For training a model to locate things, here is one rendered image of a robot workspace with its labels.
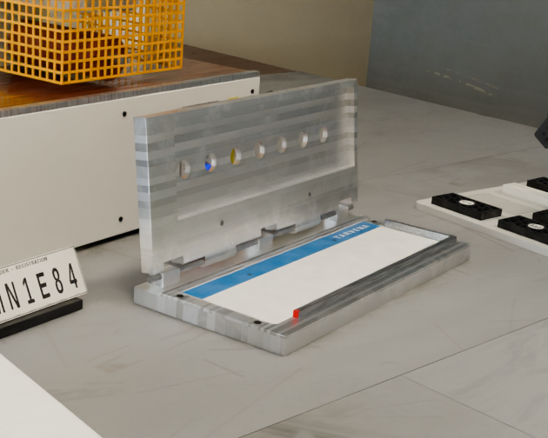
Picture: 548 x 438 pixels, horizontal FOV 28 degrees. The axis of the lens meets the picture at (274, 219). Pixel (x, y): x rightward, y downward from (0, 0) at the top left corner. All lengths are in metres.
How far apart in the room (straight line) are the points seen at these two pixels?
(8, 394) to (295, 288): 0.51
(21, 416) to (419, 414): 0.40
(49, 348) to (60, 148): 0.30
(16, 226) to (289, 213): 0.35
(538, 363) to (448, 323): 0.13
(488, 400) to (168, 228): 0.40
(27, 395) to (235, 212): 0.55
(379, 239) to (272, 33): 2.46
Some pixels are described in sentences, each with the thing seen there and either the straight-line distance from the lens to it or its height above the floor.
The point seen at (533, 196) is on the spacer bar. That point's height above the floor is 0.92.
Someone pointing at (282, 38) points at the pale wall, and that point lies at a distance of 3.91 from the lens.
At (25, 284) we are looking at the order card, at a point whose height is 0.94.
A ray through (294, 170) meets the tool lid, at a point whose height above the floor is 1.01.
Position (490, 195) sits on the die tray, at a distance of 1.79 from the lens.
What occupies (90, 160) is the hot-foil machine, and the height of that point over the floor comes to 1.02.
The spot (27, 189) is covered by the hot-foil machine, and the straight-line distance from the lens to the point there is 1.31.
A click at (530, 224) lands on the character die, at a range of 1.62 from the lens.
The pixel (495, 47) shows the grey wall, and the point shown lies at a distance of 3.91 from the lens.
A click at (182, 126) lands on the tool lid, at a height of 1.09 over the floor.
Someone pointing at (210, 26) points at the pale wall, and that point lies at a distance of 3.67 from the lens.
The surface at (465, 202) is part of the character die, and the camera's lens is 1.69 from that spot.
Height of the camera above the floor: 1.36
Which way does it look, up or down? 17 degrees down
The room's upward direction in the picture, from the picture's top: 5 degrees clockwise
